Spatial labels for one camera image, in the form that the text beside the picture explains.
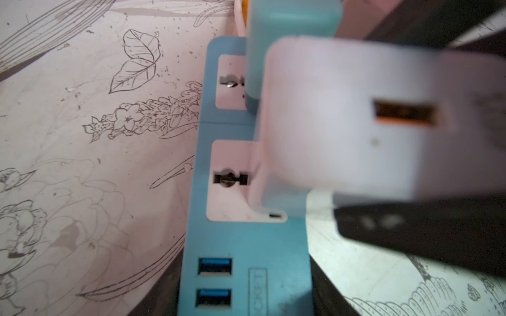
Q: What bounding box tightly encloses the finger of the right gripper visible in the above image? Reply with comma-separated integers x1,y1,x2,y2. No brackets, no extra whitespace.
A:
333,194,505,277
365,0,505,49

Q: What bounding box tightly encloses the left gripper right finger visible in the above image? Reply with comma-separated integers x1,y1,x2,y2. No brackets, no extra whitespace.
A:
310,256,360,316

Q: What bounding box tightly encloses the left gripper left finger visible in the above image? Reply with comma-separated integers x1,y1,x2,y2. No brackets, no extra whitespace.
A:
129,248,184,315

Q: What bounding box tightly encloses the blue power strip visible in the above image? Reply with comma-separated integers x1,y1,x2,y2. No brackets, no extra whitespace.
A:
178,37,314,315

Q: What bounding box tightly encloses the white usb charger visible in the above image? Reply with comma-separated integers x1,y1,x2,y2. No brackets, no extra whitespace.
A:
247,36,505,217

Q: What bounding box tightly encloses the teal usb charger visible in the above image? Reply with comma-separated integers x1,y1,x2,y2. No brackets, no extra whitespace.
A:
244,0,343,115

